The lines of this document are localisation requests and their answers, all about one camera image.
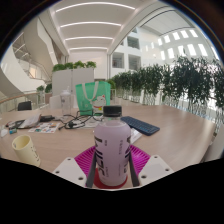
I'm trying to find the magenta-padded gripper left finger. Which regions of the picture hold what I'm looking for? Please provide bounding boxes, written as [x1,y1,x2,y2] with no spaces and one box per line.
[52,145,98,189]

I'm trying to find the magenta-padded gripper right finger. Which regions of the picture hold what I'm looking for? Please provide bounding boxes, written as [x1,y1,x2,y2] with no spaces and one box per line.
[127,144,175,188]

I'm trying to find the pale purple drink bottle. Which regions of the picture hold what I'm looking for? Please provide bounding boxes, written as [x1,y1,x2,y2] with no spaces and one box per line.
[93,105,132,187]

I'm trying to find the clear plastic water bottle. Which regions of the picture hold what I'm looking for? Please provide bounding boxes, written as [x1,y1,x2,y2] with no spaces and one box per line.
[59,86,73,118]

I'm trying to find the dark blue keyboard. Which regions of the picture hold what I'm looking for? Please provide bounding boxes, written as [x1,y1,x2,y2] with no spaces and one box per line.
[120,115,161,137]

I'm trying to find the cream yellow cup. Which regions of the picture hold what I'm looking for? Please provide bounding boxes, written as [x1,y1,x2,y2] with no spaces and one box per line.
[11,134,42,168]

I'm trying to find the colourful printed leaflet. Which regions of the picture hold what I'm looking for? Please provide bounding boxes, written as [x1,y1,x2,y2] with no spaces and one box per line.
[27,121,63,135]

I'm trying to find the small black pouch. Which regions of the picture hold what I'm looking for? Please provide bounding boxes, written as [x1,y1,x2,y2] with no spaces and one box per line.
[39,114,56,123]

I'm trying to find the open notebook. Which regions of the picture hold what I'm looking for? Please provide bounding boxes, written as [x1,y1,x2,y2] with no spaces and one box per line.
[15,113,43,130]

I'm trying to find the green tote bag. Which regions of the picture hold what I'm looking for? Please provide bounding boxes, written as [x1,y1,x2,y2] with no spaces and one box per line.
[74,80,112,117]

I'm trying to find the black chair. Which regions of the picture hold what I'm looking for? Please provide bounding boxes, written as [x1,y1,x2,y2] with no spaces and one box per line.
[16,100,33,112]

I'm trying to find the white cabinet with plants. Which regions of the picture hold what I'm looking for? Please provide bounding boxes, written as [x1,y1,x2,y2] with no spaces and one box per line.
[51,60,98,108]

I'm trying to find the row of green plants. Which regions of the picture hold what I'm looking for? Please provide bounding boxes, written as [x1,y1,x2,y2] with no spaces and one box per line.
[105,55,224,113]

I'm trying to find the black cable bundle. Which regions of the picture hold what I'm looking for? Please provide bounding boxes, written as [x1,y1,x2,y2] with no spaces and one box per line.
[57,112,103,131]

